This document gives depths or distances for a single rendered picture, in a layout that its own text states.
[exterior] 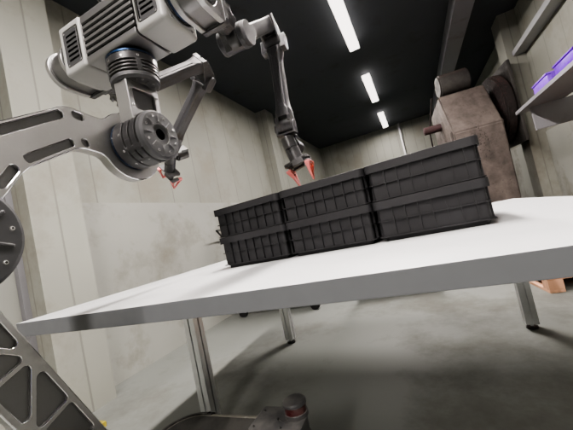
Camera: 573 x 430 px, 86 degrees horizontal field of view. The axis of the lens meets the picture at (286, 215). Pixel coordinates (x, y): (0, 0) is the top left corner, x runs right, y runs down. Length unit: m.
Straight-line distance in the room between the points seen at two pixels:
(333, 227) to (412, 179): 0.27
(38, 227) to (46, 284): 0.33
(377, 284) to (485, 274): 0.15
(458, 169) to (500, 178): 3.58
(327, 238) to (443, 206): 0.35
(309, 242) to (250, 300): 0.47
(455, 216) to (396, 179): 0.18
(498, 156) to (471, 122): 0.52
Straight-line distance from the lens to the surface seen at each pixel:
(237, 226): 1.16
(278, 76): 1.37
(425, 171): 0.92
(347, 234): 0.97
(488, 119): 4.59
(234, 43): 1.11
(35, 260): 2.23
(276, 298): 0.57
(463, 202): 0.93
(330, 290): 0.53
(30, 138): 0.87
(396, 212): 0.94
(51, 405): 0.87
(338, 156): 8.85
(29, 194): 2.27
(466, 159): 0.93
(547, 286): 2.78
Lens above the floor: 0.79
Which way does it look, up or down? 3 degrees up
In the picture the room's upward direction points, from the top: 12 degrees counter-clockwise
